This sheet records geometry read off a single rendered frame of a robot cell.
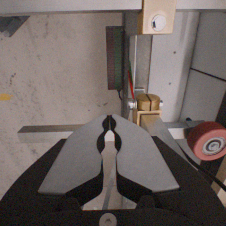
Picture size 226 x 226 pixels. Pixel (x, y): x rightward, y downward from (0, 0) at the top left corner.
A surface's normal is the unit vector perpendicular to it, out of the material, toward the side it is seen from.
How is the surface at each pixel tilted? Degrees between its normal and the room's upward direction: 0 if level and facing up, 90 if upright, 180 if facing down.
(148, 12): 0
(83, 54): 0
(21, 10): 0
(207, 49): 90
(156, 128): 90
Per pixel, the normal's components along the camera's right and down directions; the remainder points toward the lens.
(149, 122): -0.02, -0.89
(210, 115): -1.00, 0.03
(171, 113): 0.02, 0.45
